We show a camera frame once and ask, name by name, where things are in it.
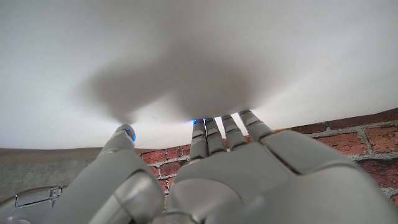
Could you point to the white memory foam sheet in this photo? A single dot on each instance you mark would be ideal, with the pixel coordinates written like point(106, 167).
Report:
point(93, 46)

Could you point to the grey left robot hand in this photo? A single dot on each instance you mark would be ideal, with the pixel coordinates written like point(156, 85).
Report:
point(248, 180)

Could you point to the red brick print backdrop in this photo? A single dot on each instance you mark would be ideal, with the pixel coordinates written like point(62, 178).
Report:
point(373, 140)

